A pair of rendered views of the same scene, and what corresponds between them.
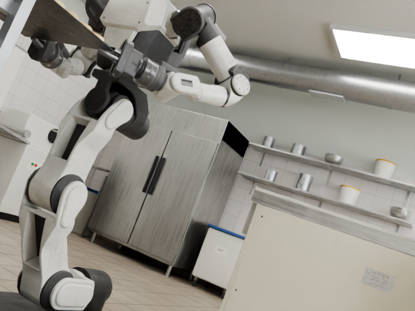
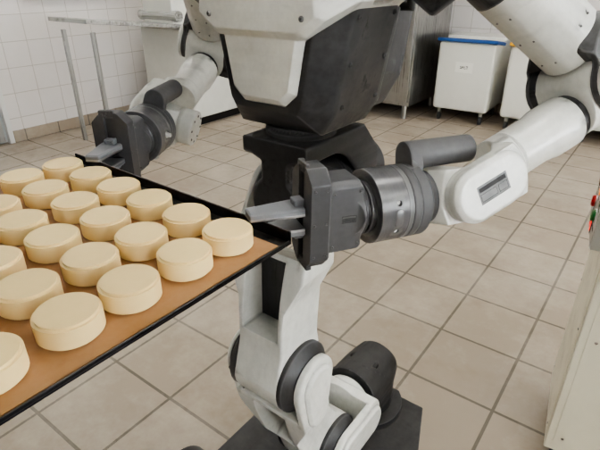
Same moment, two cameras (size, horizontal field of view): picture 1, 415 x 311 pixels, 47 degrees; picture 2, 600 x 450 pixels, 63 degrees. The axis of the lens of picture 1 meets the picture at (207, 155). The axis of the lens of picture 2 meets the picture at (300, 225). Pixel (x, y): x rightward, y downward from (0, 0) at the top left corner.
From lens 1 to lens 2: 114 cm
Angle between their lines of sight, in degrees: 37
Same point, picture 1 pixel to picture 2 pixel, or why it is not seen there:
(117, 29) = (252, 42)
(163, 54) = (379, 44)
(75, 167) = (295, 339)
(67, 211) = (314, 412)
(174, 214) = not seen: hidden behind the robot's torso
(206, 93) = (537, 159)
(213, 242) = (451, 59)
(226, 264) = (475, 83)
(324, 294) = not seen: outside the picture
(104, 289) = (389, 379)
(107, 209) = not seen: hidden behind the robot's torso
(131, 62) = (339, 221)
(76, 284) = (358, 429)
